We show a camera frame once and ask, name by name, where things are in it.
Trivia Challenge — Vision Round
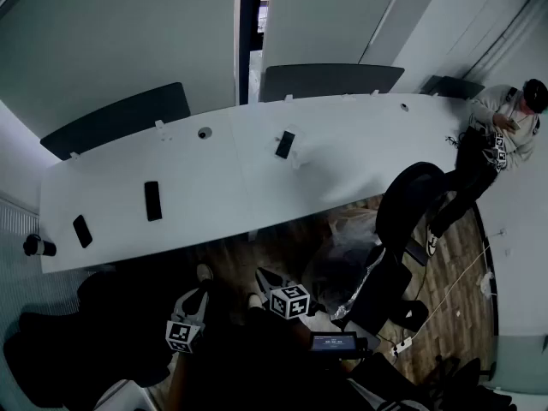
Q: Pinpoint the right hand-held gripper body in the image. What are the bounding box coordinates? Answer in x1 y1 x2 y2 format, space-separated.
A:
265 281 311 320

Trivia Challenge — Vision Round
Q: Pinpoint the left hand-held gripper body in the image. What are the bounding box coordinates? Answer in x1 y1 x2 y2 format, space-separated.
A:
165 304 207 354

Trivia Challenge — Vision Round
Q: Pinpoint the person's black clothing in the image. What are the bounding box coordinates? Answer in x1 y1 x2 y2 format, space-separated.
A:
170 271 429 411

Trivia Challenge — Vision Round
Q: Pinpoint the long dark desk divider panel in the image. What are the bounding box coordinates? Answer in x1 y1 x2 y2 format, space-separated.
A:
39 81 192 161

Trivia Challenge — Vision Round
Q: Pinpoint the black travel tumbler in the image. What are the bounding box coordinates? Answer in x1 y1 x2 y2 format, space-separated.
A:
22 234 57 258

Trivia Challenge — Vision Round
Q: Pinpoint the black smartphone with rounded corners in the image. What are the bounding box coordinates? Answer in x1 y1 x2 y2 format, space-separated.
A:
72 214 94 249

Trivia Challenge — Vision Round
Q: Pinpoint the black office chair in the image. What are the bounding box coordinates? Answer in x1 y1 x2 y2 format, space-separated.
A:
329 161 449 332

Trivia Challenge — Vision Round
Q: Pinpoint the clear acrylic stand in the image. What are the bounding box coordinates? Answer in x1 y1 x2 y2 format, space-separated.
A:
270 122 310 170

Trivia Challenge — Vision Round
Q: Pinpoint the black smartphone on clear stand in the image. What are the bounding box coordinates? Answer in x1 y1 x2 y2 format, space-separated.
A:
274 129 297 160

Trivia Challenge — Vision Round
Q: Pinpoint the black padded chair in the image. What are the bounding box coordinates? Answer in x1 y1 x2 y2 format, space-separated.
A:
3 270 176 409

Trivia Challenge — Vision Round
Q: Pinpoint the white cable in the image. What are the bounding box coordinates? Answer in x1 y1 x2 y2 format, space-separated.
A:
408 242 492 343

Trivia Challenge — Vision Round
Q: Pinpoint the white power strip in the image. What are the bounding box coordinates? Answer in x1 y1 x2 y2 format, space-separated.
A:
390 336 414 355

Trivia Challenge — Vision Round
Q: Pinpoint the small dark desk divider panel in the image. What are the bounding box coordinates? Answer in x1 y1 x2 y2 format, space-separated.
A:
421 74 485 101

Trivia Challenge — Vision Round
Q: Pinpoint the person's left forearm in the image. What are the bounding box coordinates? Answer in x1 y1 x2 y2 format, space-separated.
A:
166 350 196 411

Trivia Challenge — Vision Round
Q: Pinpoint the small black screen device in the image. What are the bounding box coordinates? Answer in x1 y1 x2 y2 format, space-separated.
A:
309 331 373 355

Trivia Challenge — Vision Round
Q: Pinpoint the white ribbed radiator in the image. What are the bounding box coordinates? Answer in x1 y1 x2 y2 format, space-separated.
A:
0 198 42 247

